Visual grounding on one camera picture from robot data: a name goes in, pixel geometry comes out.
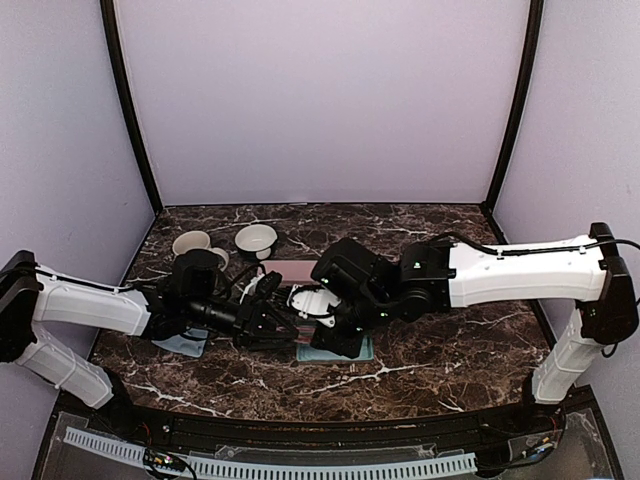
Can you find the black frame right post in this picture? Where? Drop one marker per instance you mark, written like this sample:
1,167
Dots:
521,89

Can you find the pink glasses case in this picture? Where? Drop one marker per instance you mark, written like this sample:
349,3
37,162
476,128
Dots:
294,272

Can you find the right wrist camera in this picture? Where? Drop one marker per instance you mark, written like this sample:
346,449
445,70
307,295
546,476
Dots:
314,302

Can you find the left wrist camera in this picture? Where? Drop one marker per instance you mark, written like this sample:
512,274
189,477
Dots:
261,287

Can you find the black frame left post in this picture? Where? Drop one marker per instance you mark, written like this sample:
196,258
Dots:
126,101

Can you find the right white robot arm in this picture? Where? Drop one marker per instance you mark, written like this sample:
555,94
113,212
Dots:
450,271

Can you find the beige ceramic mug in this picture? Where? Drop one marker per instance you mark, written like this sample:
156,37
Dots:
199,240

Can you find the black frame post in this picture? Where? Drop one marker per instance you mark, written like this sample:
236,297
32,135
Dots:
126,101
521,89

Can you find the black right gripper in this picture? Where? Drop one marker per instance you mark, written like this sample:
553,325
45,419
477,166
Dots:
346,346

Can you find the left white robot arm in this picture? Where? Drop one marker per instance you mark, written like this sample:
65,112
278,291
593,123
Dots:
195,293

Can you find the clear pink sunglasses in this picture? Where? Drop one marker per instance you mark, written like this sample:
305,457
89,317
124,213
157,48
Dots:
305,334

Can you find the small circuit board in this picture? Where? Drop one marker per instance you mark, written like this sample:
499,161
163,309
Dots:
156,459

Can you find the black front table rail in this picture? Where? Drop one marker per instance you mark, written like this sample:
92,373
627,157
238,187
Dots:
470,429

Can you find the grey case teal lining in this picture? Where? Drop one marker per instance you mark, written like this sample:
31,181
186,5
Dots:
307,354

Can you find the white slotted cable duct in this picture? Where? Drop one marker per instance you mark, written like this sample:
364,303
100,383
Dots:
199,466

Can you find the white bowl dark exterior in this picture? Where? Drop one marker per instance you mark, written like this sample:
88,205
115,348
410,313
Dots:
256,242

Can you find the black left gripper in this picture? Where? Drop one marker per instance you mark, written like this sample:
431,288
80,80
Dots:
250,322

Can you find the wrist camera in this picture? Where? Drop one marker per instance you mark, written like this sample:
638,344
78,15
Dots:
314,302
261,287

